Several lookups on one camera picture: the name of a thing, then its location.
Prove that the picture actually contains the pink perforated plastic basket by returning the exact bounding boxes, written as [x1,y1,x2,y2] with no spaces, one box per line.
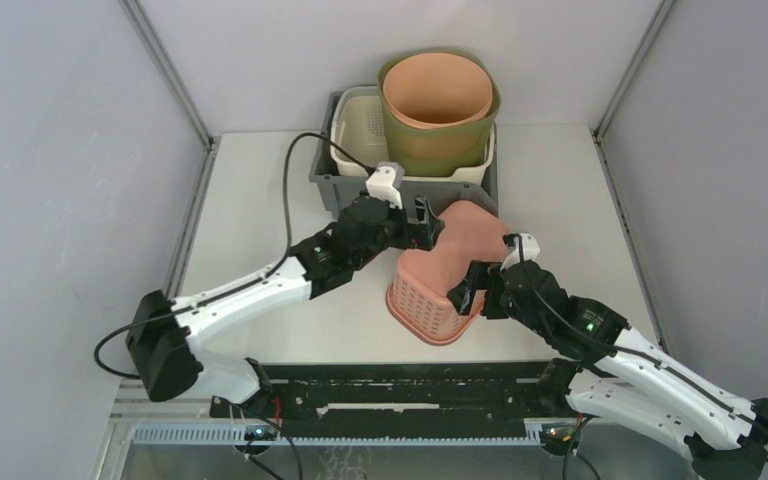
[385,200,509,346]

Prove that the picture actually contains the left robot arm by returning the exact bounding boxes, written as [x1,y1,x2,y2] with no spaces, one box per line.
[125,194,445,417]

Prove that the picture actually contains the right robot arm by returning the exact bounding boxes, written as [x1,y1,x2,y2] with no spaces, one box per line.
[447,260,768,479]

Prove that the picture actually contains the grey plastic storage bin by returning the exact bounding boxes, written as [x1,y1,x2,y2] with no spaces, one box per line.
[309,91,500,230]

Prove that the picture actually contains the green perforated waste bin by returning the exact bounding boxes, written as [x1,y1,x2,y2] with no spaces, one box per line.
[377,48,502,177]

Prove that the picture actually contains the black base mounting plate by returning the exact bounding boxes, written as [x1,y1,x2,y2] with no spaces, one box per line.
[210,360,605,440]

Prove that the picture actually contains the orange plastic bucket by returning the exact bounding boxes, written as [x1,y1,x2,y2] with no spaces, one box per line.
[381,52,494,130]

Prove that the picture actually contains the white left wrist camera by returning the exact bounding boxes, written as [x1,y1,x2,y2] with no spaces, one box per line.
[365,162,404,210]

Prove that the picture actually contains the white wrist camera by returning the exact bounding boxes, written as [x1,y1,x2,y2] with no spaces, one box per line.
[365,162,404,210]
[500,232,541,271]

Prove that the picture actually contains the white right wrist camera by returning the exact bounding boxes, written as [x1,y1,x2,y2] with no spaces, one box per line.
[500,232,541,271]

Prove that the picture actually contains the left aluminium frame post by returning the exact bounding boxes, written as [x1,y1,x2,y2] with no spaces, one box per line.
[119,0,218,296]

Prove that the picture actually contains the aluminium frame post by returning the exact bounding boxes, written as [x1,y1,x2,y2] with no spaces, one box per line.
[591,0,679,348]
[119,0,218,296]

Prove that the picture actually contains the aluminium front rail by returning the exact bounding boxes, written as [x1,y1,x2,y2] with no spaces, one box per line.
[111,379,578,446]

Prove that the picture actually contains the black right camera cable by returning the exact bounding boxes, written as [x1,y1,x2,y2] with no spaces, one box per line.
[513,235,768,464]

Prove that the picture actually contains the right aluminium frame post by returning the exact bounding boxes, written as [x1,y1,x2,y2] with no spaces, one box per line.
[591,0,679,348]

